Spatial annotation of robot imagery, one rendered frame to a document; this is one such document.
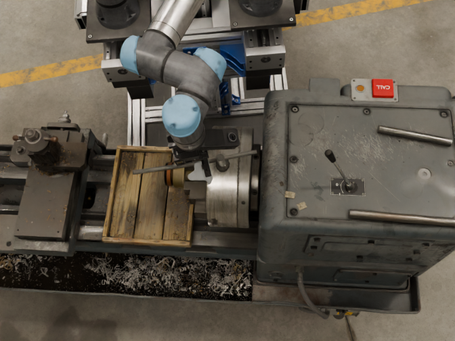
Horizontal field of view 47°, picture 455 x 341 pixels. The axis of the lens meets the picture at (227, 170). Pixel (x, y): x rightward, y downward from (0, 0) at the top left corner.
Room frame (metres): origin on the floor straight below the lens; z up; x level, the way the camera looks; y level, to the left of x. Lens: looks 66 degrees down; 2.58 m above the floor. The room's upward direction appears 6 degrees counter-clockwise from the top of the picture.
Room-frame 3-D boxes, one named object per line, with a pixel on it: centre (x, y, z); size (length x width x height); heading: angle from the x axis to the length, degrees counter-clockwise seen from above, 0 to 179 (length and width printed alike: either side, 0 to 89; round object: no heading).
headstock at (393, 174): (0.59, -0.40, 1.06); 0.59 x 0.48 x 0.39; 80
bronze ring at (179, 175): (0.66, 0.15, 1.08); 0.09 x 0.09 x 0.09; 80
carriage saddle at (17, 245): (0.75, 0.66, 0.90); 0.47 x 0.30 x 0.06; 170
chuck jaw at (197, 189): (0.56, 0.09, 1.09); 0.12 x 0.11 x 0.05; 170
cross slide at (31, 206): (0.76, 0.61, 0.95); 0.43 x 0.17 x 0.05; 170
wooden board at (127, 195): (0.68, 0.27, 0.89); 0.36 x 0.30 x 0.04; 170
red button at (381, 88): (0.78, -0.48, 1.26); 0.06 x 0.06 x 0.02; 80
